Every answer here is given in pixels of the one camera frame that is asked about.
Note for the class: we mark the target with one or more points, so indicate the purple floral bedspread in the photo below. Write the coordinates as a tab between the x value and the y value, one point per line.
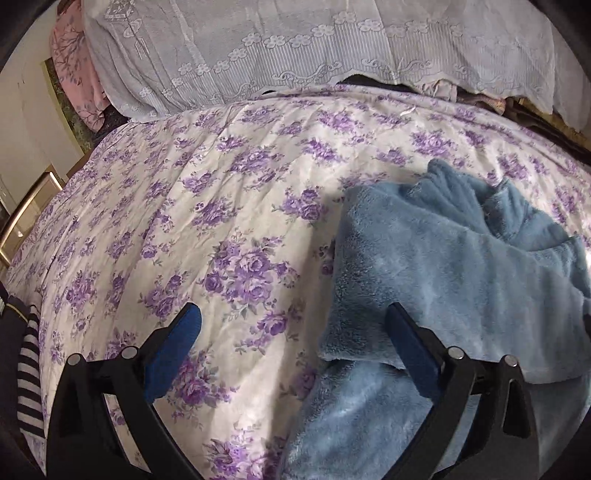
235	209

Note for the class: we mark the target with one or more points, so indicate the pink floral fabric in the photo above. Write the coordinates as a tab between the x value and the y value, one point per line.
74	68

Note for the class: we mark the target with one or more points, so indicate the wooden furniture frame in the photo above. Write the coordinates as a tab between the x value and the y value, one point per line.
20	223

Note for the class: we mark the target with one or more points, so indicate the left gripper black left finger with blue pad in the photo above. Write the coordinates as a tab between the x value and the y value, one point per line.
82	442

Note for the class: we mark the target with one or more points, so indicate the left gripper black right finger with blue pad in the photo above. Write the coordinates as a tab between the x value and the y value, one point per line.
502	442

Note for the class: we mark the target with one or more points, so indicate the white lace cover cloth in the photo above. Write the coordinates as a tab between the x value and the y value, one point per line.
157	58

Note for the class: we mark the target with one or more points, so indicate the black white striped cloth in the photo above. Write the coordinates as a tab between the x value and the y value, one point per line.
21	396

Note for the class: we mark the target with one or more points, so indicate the folded clothes pile under lace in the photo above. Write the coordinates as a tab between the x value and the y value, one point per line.
523	112

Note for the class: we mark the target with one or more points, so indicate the blue fleece garment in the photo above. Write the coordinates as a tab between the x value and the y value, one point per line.
479	266

